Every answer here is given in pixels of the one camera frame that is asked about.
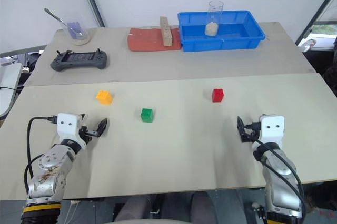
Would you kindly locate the glass beaker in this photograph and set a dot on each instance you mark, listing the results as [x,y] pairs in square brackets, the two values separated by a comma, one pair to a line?
[76,30]

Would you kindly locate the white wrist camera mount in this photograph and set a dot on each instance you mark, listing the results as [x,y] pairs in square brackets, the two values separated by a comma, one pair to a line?
[272,129]
[67,126]

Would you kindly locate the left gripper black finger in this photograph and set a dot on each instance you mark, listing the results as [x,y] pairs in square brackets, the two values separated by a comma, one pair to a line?
[102,126]
[82,117]

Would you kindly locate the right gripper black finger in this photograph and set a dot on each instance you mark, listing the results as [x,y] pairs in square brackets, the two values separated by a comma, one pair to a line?
[246,139]
[240,125]

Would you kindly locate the metal spoon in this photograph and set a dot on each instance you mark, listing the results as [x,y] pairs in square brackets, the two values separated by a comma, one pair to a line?
[56,16]

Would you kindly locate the clear plastic cylinder cup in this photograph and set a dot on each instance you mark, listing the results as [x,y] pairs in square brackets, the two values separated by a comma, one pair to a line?
[213,21]

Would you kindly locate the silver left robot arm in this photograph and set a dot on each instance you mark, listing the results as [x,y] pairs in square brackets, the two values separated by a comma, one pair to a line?
[50,167]

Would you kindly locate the yellow toy block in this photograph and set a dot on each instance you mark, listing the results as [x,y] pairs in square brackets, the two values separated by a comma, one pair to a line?
[104,97]

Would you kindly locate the red cloth mat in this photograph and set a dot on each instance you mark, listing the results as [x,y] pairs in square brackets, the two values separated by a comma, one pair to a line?
[146,40]

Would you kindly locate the grey handheld controller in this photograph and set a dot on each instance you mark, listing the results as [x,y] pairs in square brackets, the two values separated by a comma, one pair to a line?
[79,61]

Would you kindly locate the dark window frame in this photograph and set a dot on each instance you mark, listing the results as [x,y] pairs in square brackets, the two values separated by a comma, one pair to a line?
[314,13]

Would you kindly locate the grey side table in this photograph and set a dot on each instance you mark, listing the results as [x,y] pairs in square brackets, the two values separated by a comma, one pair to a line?
[9,84]

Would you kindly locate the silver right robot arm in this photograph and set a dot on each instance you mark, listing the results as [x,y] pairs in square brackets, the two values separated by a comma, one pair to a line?
[279,182]

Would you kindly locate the dark rounded shape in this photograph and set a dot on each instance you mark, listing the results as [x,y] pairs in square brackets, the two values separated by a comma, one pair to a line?
[204,207]
[134,208]

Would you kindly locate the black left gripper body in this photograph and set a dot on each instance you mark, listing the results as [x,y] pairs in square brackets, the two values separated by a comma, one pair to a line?
[88,132]

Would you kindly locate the small plastic bottle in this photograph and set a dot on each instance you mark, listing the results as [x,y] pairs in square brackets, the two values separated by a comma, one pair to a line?
[308,45]

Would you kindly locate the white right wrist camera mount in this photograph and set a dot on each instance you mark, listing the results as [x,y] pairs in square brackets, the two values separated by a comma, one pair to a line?
[272,129]

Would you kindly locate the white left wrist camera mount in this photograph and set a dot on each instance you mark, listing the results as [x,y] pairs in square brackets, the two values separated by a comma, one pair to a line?
[67,126]

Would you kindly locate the green toy block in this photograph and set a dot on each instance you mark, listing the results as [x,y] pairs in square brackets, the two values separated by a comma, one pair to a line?
[147,115]

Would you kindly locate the red toy block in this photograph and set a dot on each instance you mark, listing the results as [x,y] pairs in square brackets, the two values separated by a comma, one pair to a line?
[218,95]

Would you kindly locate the wooden block with holes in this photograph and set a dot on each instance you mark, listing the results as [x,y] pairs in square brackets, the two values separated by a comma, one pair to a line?
[166,33]

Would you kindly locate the round cork coaster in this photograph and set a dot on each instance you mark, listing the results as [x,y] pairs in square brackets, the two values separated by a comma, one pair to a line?
[81,42]

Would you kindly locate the blue plastic bin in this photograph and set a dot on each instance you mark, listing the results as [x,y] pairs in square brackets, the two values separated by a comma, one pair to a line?
[237,41]

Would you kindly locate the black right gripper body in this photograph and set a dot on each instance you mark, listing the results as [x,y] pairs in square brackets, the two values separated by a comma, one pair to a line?
[253,130]

